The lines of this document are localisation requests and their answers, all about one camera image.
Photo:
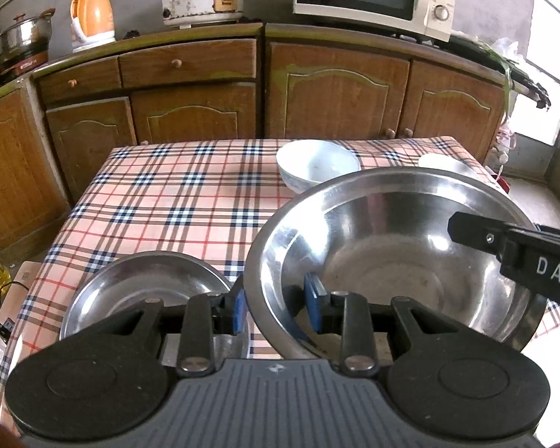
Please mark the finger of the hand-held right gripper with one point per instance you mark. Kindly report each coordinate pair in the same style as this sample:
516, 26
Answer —
476, 233

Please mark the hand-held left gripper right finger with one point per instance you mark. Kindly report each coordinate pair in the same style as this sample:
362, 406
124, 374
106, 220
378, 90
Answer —
313, 303

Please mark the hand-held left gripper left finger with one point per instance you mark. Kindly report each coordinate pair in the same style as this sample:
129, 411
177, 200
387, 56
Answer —
237, 310

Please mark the white ceramic bowl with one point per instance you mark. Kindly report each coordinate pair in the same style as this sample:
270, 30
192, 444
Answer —
443, 163

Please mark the steel bowl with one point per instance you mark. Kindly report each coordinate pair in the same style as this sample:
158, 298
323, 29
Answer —
392, 252

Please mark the large steel plate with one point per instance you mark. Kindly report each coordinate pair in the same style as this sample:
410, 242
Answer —
135, 280

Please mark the blue patterned ceramic bowl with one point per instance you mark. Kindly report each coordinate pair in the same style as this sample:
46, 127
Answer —
317, 163

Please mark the pink hanging bag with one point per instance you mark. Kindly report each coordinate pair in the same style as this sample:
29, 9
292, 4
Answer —
505, 140

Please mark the plaid tablecloth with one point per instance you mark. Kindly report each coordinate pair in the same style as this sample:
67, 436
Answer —
168, 205

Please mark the green onion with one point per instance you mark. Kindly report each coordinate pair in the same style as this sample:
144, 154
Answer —
508, 84

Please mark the dark flat tray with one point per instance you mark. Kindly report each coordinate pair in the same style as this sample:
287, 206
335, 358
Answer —
527, 81

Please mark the white plastic bag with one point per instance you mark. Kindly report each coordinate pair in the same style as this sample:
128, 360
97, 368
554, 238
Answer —
506, 49

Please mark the window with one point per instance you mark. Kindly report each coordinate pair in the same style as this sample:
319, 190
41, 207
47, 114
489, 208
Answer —
550, 56

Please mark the wooden kitchen cabinet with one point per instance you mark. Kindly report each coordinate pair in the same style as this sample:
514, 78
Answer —
336, 98

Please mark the cardboard box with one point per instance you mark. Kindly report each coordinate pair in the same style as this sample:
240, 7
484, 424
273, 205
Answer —
21, 284

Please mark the black plug adapter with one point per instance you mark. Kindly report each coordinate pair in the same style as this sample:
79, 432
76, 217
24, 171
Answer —
4, 328

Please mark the orange electric kettle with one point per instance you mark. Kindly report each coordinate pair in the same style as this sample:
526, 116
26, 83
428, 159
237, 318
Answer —
95, 18

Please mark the red black induction cooker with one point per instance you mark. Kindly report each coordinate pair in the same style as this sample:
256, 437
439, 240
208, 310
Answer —
25, 63

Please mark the steel pot with lid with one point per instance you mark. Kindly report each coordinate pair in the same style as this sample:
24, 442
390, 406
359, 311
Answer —
23, 37

